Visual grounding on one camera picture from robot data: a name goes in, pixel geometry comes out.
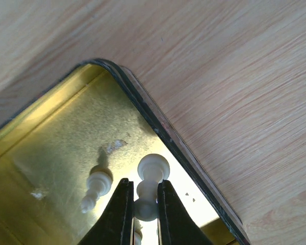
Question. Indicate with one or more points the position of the white bishop piece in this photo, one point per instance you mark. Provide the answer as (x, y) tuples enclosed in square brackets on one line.
[(152, 170)]

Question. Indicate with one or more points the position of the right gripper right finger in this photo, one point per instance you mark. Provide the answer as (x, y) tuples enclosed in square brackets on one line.
[(175, 226)]

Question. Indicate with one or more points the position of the gold metal tin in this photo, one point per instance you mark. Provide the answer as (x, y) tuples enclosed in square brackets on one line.
[(96, 118)]

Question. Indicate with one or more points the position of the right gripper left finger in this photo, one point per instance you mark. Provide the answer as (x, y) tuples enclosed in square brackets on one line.
[(116, 224)]

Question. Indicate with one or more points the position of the white tall piece in tin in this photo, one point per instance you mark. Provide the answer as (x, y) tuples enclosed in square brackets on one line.
[(98, 184)]

